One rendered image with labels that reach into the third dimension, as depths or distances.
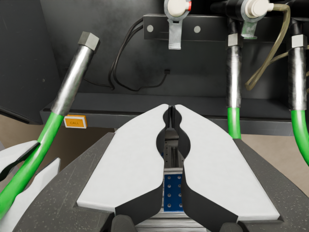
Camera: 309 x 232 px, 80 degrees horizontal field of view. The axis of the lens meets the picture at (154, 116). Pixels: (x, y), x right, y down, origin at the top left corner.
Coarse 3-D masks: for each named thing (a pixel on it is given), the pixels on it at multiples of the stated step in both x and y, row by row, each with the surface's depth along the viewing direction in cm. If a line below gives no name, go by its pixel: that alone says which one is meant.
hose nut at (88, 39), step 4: (84, 32) 21; (88, 32) 20; (80, 36) 21; (84, 36) 20; (88, 36) 20; (92, 36) 20; (96, 36) 21; (80, 40) 20; (84, 40) 20; (88, 40) 20; (92, 40) 21; (96, 40) 21; (80, 44) 20; (84, 44) 20; (88, 44) 20; (92, 44) 21; (96, 44) 21; (92, 48) 21; (96, 48) 21
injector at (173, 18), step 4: (168, 0) 19; (188, 0) 19; (164, 4) 20; (164, 8) 20; (168, 12) 20; (184, 12) 20; (188, 12) 20; (168, 16) 20; (184, 16) 20; (172, 20) 20; (176, 20) 20
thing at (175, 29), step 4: (172, 16) 20; (180, 16) 20; (168, 20) 20; (180, 20) 20; (172, 24) 21; (176, 24) 21; (180, 24) 21; (172, 28) 21; (176, 28) 21; (180, 28) 21; (172, 32) 21; (176, 32) 21; (180, 32) 21; (172, 36) 21; (176, 36) 21; (180, 36) 21; (172, 40) 22; (176, 40) 21; (180, 40) 21; (172, 44) 22; (176, 44) 22; (180, 44) 22
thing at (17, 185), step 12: (48, 120) 20; (60, 120) 20; (48, 132) 19; (48, 144) 19; (36, 156) 18; (24, 168) 18; (36, 168) 18; (12, 180) 17; (24, 180) 17; (12, 192) 16; (0, 204) 15; (0, 216) 15
